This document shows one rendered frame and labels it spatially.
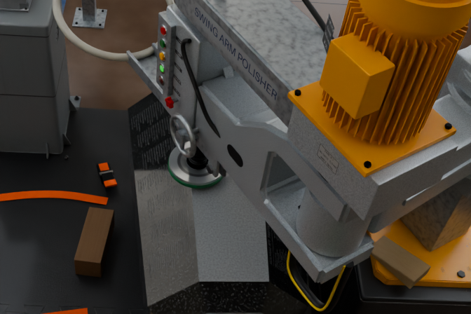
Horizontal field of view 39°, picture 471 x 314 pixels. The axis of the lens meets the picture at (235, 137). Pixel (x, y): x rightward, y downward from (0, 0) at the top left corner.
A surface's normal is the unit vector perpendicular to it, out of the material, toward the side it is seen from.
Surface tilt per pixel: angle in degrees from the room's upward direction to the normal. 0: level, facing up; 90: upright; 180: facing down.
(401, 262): 11
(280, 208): 0
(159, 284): 45
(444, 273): 0
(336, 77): 90
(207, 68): 90
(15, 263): 0
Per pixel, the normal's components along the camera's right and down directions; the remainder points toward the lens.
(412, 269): -0.02, -0.79
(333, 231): -0.22, 0.69
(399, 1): -0.47, 0.60
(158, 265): -0.62, -0.48
